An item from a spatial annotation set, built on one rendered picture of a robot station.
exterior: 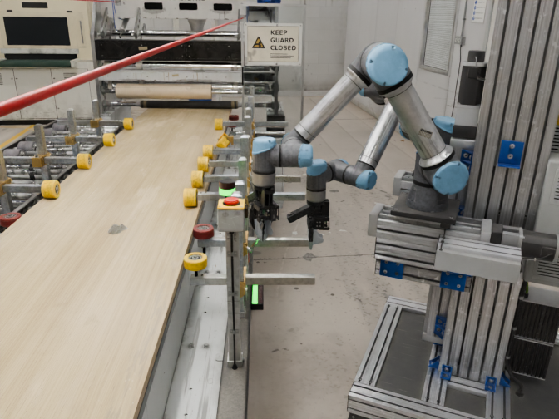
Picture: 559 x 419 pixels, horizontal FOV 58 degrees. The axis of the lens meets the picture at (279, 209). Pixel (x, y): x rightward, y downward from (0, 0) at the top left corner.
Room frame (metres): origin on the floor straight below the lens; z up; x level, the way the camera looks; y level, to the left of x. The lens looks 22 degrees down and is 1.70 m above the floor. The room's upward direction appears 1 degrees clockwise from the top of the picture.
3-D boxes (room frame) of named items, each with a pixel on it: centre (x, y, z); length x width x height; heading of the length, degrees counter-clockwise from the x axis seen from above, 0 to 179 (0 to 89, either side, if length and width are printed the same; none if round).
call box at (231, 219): (1.24, 0.13, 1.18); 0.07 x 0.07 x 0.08; 2
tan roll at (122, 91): (4.33, 0.79, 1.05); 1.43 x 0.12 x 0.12; 92
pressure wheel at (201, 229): (1.78, 0.30, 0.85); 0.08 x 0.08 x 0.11
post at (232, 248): (1.24, 0.13, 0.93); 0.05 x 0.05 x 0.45; 2
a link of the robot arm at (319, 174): (1.80, -0.14, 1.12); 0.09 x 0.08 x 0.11; 134
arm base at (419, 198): (1.72, -0.54, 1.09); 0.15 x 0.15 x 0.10
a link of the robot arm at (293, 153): (1.58, -0.05, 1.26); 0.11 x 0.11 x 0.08; 3
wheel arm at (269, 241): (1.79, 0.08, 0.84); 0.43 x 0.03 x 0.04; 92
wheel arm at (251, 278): (1.54, 0.09, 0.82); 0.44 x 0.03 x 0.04; 92
